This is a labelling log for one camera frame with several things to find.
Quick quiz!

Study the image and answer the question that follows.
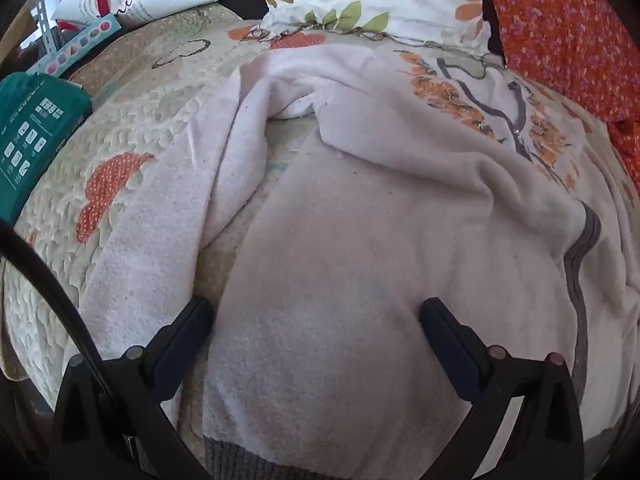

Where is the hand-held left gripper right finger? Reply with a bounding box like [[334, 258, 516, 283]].
[[419, 297, 586, 480]]

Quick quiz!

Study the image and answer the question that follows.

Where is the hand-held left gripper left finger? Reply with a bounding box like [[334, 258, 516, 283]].
[[50, 296, 215, 480]]

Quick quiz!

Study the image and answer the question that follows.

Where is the pink sweater with grey trim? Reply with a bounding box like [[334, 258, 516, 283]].
[[75, 42, 640, 480]]

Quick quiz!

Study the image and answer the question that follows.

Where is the cream quilted bedspread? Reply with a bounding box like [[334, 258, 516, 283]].
[[0, 2, 640, 480]]

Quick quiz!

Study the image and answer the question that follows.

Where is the green printed package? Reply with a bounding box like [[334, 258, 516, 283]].
[[0, 72, 94, 222]]

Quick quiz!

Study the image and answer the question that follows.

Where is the teal box with coloured dots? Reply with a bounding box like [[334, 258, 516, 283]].
[[25, 15, 124, 79]]

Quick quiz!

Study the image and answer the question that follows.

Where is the orange floral cloth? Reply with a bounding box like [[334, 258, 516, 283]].
[[480, 0, 640, 187]]

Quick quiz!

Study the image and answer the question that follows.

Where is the white floral pillow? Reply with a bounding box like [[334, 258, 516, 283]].
[[255, 0, 495, 57]]

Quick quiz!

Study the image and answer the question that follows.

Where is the grey metal rack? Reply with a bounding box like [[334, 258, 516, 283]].
[[29, 0, 57, 57]]

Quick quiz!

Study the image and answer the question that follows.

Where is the black cable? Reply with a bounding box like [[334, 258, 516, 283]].
[[0, 220, 146, 480]]

